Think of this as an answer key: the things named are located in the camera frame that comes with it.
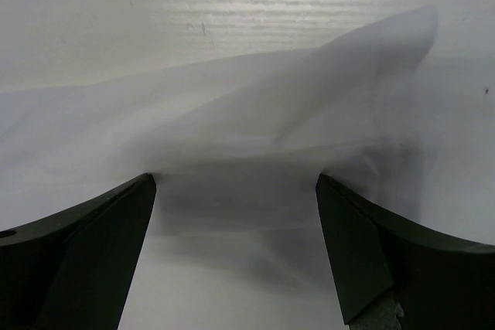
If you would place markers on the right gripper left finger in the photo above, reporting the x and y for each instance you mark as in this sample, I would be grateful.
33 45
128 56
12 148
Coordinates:
73 269

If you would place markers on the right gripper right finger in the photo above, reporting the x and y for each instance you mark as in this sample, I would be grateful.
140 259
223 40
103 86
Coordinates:
392 273

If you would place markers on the white t-shirt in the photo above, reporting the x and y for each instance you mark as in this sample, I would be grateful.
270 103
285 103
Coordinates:
237 145

